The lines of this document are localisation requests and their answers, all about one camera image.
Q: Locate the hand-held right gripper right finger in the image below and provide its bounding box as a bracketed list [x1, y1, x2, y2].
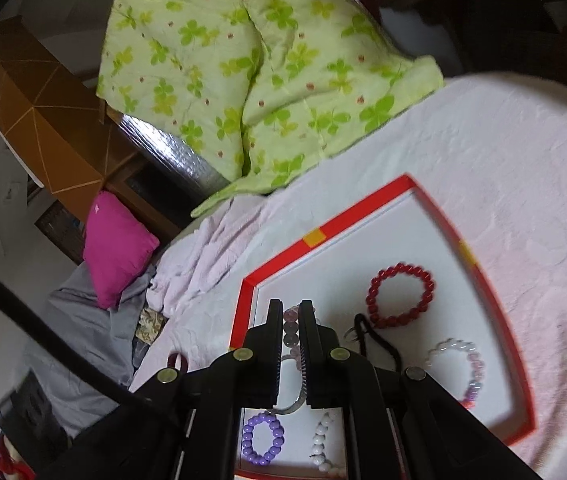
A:
[298, 299, 544, 480]

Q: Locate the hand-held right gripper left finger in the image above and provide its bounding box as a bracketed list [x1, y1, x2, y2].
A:
[33, 299, 284, 480]

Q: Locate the smoky pink bead bracelet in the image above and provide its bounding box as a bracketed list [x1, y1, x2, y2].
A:
[281, 304, 321, 373]

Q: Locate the dark red bead bracelet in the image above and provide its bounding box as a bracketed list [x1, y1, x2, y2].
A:
[366, 261, 435, 330]

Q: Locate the red cardboard box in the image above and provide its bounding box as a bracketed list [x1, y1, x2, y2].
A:
[228, 173, 537, 480]

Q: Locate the silver bangle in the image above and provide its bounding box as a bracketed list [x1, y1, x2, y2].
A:
[263, 392, 310, 417]

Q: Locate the beige floral cloth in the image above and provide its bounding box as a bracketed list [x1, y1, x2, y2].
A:
[134, 308, 165, 345]

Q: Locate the grey cloth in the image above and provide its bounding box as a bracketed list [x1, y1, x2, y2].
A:
[23, 260, 164, 441]

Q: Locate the magenta pillow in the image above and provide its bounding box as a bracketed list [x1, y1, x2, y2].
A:
[83, 191, 160, 310]

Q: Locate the silver foil mat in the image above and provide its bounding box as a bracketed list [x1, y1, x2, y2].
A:
[108, 107, 229, 201]

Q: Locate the dark woven basket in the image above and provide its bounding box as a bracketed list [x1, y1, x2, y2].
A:
[36, 200, 86, 263]

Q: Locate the black bin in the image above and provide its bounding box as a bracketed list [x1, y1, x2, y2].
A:
[0, 370, 69, 456]

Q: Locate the red white toy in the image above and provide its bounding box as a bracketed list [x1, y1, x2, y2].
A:
[0, 435, 39, 480]

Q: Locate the green clover quilt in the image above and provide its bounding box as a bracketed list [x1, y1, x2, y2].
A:
[96, 0, 445, 218]

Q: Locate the brown wooden cabinet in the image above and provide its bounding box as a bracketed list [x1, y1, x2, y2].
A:
[0, 15, 184, 266]

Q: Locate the black cord loop with ring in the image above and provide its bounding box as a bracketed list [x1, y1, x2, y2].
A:
[346, 313, 403, 372]

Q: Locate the purple bead bracelet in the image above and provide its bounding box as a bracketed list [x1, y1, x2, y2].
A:
[240, 410, 285, 465]

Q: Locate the pink white bead bracelet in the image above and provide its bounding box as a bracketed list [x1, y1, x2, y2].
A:
[423, 338, 484, 408]

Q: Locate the black cable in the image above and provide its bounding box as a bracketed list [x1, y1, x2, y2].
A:
[0, 252, 184, 428]

